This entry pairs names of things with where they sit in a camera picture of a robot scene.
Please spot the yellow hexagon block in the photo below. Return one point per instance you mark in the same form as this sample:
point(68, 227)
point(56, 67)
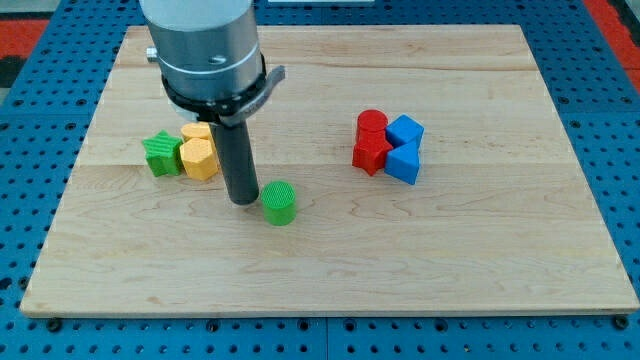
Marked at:
point(198, 159)

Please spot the blue cube block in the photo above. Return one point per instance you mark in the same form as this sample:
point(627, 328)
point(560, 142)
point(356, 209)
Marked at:
point(404, 130)

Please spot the blue triangle block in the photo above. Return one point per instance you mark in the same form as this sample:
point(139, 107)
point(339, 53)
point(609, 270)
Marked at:
point(403, 163)

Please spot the green cylinder block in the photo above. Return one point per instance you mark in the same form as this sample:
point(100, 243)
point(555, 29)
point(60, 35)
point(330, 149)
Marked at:
point(279, 203)

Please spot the wooden board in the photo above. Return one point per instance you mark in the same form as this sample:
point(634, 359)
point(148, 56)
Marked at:
point(500, 221)

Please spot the red star block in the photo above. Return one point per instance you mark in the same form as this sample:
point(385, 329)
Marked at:
point(370, 151)

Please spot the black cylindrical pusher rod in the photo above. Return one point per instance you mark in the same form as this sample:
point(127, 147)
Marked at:
point(235, 156)

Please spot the yellow cylinder block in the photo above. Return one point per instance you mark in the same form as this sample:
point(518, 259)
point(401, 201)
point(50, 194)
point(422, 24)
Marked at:
point(196, 130)

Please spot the red cylinder block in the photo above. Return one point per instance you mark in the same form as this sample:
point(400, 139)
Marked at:
point(371, 124)

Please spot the green star block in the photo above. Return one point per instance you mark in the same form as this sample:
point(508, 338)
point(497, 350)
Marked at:
point(162, 154)

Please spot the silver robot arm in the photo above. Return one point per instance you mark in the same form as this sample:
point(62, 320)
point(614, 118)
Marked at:
point(211, 66)

